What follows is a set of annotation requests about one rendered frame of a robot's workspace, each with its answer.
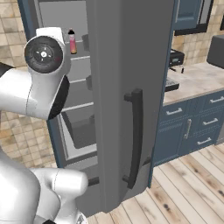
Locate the pink bottle with black cap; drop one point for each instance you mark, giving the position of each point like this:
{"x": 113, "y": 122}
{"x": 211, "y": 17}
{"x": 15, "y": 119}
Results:
{"x": 72, "y": 42}

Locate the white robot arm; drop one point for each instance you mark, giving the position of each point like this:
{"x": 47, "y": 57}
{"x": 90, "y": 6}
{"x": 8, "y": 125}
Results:
{"x": 17, "y": 93}

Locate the grey fridge door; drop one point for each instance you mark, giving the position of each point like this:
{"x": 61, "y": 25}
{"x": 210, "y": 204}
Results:
{"x": 116, "y": 58}

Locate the blue wall cupboard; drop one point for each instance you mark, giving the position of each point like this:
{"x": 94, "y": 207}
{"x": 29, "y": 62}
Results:
{"x": 192, "y": 14}

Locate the dark grey appliance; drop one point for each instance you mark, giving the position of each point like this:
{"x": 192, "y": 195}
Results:
{"x": 216, "y": 52}

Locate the black coffee machine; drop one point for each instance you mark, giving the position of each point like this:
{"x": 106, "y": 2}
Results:
{"x": 174, "y": 62}

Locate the blue base cupboard run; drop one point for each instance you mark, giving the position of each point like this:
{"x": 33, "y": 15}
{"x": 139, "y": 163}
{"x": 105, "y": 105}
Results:
{"x": 186, "y": 128}

